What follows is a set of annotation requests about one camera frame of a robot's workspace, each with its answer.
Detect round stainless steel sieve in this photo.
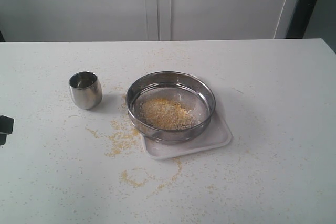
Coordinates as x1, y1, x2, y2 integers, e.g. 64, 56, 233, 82
125, 71, 216, 144

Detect stainless steel cup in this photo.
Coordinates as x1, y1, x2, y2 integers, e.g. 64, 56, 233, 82
69, 71, 103, 110

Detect yellow and white grain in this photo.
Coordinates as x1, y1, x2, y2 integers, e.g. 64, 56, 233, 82
140, 99, 200, 131

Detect white plastic tray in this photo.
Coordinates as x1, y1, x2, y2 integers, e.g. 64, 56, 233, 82
143, 77, 234, 161

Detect white cabinet doors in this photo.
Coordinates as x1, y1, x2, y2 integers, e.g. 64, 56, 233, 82
1, 0, 297, 42

